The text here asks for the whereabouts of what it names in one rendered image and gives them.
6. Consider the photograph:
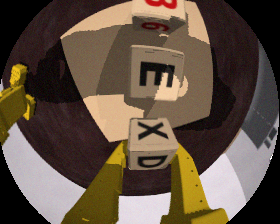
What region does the tan flat mat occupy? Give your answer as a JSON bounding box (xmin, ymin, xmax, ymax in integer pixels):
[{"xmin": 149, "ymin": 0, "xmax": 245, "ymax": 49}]
[{"xmin": 60, "ymin": 0, "xmax": 213, "ymax": 142}]

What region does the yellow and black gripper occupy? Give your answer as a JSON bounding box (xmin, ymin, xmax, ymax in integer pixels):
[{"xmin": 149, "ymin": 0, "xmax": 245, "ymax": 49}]
[{"xmin": 61, "ymin": 140, "xmax": 229, "ymax": 224}]

